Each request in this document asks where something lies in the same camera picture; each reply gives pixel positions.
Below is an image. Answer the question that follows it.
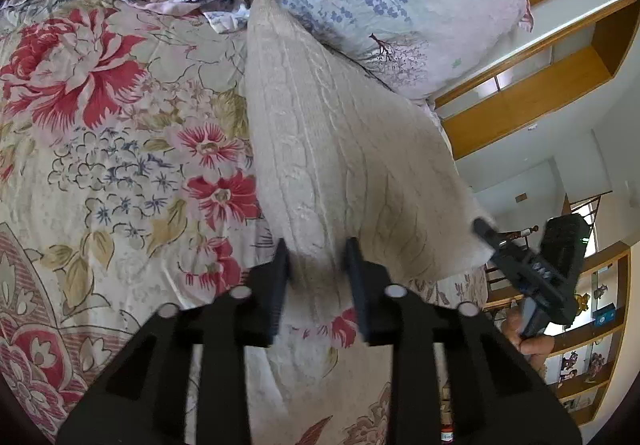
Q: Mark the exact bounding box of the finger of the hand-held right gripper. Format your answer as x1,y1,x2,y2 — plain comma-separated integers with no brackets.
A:
472,217,527,272

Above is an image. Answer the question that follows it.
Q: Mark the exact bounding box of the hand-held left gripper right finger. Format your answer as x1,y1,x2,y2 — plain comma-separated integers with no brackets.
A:
345,237,584,445

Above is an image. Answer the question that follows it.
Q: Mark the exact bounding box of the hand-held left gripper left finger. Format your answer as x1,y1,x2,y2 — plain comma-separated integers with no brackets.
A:
55,237,292,445

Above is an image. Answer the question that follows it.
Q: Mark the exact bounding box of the cream cable-knit sweater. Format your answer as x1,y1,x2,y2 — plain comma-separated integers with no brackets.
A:
244,0,496,321

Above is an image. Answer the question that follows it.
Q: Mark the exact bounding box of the person's right hand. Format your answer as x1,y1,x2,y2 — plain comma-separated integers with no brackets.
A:
501,311,558,372

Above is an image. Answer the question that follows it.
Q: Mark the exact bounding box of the wooden chair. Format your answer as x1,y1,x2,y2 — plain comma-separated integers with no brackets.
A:
484,264,525,312

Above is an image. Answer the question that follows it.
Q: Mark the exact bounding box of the wooden display shelf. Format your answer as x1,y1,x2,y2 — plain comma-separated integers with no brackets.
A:
544,245,634,427

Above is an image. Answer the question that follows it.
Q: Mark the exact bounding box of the wooden wardrobe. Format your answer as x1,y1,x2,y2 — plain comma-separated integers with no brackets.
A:
434,0,640,162

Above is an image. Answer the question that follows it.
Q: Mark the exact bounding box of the floral bedspread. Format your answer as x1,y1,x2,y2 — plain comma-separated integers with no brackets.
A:
0,0,493,445

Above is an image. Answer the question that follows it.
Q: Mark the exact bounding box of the floral pale blue pillow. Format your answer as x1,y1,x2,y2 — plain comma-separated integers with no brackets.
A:
249,0,536,102

